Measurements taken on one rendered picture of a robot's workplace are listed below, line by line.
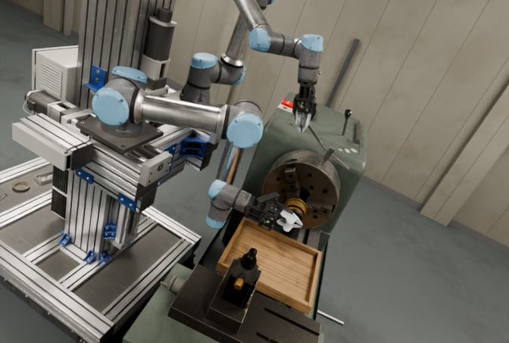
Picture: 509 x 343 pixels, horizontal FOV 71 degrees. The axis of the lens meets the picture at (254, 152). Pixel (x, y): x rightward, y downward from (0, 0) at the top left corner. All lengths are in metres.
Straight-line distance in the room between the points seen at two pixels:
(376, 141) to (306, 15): 1.60
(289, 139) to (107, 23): 0.86
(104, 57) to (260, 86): 3.04
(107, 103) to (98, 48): 0.47
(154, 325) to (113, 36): 1.04
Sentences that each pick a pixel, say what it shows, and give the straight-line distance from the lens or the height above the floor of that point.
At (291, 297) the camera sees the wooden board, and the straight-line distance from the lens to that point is 1.34.
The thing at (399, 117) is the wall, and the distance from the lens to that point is 4.13.
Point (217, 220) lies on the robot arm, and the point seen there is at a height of 0.97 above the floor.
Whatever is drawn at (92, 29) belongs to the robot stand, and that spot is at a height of 1.41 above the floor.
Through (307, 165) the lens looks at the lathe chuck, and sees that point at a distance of 1.41.
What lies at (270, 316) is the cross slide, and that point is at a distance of 1.17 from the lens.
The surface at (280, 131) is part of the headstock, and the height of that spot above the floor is 1.24.
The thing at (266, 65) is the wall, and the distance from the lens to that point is 4.35.
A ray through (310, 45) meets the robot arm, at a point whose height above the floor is 1.66.
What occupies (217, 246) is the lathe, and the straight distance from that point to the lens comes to 1.91.
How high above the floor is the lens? 1.86
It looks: 28 degrees down
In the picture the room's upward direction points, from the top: 20 degrees clockwise
